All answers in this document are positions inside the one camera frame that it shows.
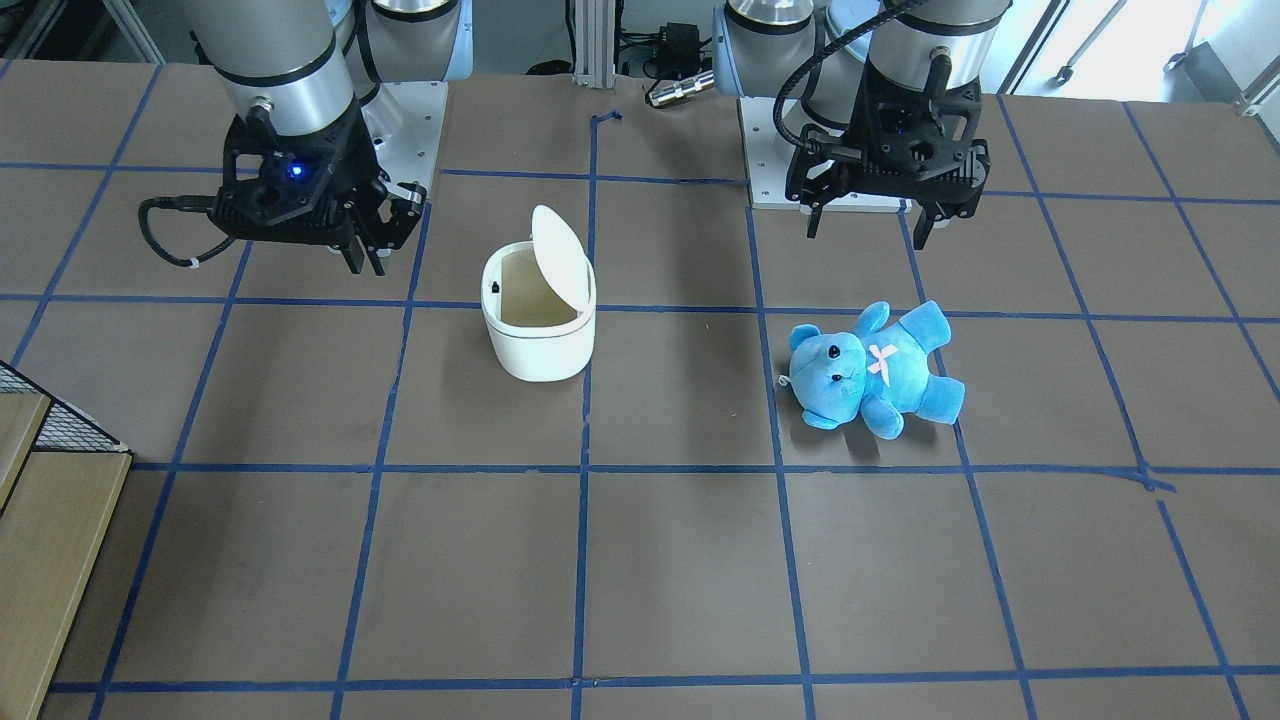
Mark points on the silver flashlight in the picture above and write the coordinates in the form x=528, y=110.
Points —
x=667, y=93

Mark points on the grid-patterned cardboard box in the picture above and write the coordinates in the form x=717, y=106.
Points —
x=62, y=476

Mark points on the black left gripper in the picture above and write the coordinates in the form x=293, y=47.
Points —
x=812, y=172

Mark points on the blue teddy bear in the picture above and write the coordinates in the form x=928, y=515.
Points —
x=878, y=371

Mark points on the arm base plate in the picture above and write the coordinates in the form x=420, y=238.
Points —
x=405, y=122
x=768, y=156

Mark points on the white trash can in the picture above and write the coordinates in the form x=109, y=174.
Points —
x=539, y=302

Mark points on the aluminium frame post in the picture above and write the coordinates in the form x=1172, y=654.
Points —
x=594, y=27

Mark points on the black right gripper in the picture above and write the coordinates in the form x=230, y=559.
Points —
x=352, y=172

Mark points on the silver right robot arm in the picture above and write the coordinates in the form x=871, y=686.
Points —
x=304, y=61

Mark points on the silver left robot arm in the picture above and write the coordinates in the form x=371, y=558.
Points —
x=809, y=56

